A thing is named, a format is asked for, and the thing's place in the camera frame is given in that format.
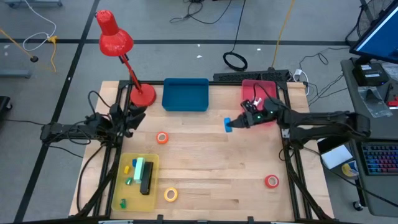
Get black keyboard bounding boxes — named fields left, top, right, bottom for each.
left=213, top=68, right=290, bottom=83

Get black coiled cable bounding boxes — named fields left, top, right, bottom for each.
left=223, top=0, right=249, bottom=72

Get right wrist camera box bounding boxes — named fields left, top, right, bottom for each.
left=241, top=99, right=259, bottom=113

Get grey desk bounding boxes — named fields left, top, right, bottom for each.
left=340, top=57, right=398, bottom=217

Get clear plastic bag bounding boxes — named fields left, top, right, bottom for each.
left=357, top=86, right=393, bottom=118

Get white floor cable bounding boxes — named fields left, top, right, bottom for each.
left=22, top=0, right=57, bottom=52

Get black aluminium table frame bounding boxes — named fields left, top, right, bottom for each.
left=76, top=80, right=335, bottom=224

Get red tape roll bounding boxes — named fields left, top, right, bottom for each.
left=264, top=174, right=280, bottom=189

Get orange tape roll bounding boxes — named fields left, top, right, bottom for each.
left=155, top=131, right=170, bottom=145

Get blue plastic bin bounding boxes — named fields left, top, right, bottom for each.
left=161, top=77, right=210, bottom=112

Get pink plastic bin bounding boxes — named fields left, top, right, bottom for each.
left=241, top=78, right=279, bottom=127

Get yellow plastic bin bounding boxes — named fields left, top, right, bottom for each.
left=111, top=152, right=160, bottom=213

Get mint green stapler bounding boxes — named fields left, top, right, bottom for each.
left=133, top=157, right=146, bottom=184

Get rainbow backlit keyboard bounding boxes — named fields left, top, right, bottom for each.
left=361, top=143, right=398, bottom=176

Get black stapler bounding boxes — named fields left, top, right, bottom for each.
left=139, top=161, right=154, bottom=196

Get yellow tape roll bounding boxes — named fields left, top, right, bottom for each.
left=164, top=187, right=179, bottom=203

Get red desk lamp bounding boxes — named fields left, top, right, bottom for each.
left=95, top=9, right=157, bottom=109

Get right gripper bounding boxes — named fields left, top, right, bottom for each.
left=231, top=101, right=282, bottom=128

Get white paper box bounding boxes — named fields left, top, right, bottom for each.
left=320, top=144, right=354, bottom=170

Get yellow and blue round container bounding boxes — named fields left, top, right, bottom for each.
left=341, top=160, right=359, bottom=177

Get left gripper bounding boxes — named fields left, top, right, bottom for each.
left=108, top=104, right=147, bottom=138

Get yellow rod with black foot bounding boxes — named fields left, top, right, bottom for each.
left=0, top=27, right=40, bottom=63

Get large computer monitor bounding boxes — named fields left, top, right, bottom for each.
left=349, top=0, right=398, bottom=65

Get black mini computer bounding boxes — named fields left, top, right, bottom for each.
left=352, top=63, right=389, bottom=87

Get black floor fan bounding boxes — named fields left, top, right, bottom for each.
left=345, top=0, right=396, bottom=47

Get yellow hanging cable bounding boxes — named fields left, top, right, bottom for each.
left=271, top=0, right=295, bottom=69

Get white power adapter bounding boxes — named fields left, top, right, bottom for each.
left=292, top=68, right=310, bottom=96

